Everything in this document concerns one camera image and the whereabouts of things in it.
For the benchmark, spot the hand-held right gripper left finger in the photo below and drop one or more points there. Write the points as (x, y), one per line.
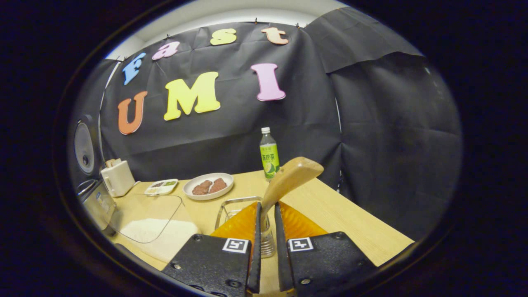
(255, 268)

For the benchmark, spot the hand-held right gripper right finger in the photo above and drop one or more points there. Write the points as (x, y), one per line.
(281, 264)

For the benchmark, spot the wooden spoon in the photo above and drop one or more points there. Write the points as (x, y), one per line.
(293, 175)

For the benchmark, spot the black rice cooker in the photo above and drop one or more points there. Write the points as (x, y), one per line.
(84, 144)

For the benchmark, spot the brown meat piece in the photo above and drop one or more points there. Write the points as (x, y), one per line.
(218, 185)
(202, 187)

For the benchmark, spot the white round plate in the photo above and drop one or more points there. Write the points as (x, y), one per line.
(227, 180)

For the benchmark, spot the green tea bottle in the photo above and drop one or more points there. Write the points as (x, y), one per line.
(269, 159)

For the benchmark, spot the white divided grain dish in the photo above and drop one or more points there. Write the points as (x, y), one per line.
(163, 189)

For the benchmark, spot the black backdrop cloth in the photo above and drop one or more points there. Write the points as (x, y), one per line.
(371, 144)

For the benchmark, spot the white toaster with bread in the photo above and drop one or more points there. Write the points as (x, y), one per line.
(119, 179)

